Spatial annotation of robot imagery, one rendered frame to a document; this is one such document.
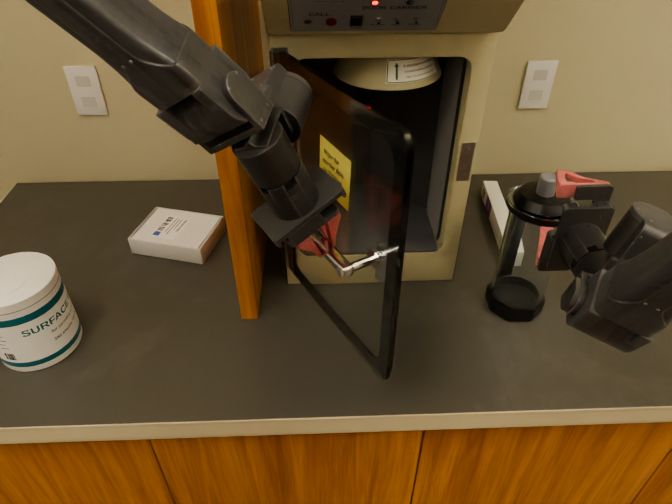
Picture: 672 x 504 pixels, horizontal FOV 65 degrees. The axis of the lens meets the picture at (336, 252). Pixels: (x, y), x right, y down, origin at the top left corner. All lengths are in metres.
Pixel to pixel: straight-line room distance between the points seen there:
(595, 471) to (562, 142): 0.78
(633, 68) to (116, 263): 1.23
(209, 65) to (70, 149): 0.98
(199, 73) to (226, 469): 0.71
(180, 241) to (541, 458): 0.79
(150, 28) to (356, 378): 0.59
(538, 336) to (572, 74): 0.67
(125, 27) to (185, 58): 0.05
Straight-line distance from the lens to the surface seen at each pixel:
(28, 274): 0.94
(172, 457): 0.99
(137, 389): 0.90
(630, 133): 1.54
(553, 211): 0.86
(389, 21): 0.73
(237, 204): 0.80
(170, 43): 0.50
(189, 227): 1.13
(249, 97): 0.52
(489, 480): 1.10
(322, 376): 0.86
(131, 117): 1.37
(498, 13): 0.75
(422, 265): 1.01
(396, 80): 0.83
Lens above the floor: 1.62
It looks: 39 degrees down
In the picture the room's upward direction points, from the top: straight up
